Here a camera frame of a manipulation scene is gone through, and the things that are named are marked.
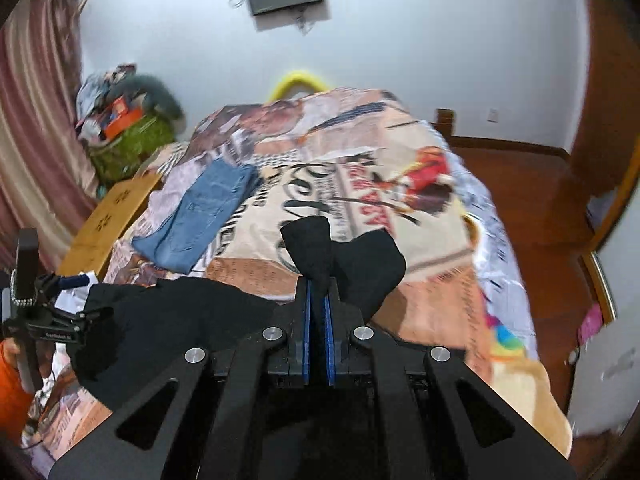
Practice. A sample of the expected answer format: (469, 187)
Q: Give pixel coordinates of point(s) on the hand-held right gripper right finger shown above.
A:
(328, 340)

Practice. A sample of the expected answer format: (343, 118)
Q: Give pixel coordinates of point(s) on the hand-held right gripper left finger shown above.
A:
(308, 335)

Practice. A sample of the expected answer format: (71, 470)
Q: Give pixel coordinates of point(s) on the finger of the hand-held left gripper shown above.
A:
(65, 282)
(87, 317)

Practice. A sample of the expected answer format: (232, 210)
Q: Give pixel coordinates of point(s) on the black pants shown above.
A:
(200, 305)

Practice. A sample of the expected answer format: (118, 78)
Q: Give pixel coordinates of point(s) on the white cloth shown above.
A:
(70, 300)

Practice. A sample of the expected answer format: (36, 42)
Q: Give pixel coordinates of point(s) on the brown cardboard box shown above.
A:
(110, 220)

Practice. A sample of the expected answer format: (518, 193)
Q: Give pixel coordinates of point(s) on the printed blanket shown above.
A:
(425, 270)

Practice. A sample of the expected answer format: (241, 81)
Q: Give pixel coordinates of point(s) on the pink striped curtain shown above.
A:
(35, 110)

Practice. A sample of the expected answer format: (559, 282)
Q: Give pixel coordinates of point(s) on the green patterned bag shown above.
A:
(130, 145)

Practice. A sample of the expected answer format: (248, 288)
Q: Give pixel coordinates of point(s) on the blue jeans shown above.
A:
(200, 210)

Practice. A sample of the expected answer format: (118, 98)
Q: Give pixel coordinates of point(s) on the orange box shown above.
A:
(120, 117)

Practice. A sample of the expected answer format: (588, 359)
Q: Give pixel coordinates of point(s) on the pile of printed cloth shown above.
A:
(92, 95)

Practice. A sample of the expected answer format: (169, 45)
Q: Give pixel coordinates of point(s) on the white patterned bed sheet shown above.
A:
(500, 260)

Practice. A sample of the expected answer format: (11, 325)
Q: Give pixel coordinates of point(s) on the yellow curved object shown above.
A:
(295, 80)

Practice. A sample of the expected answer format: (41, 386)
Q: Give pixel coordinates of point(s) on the pink item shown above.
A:
(591, 325)

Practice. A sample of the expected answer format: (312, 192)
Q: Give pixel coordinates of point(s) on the white panel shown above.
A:
(605, 385)

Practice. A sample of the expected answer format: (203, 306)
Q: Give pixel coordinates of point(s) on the gold framed mirror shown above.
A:
(617, 270)

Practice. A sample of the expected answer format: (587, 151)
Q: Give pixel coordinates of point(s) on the brown wooden door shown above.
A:
(610, 110)

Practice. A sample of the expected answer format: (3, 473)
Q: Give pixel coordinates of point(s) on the wooden bed post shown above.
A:
(443, 122)

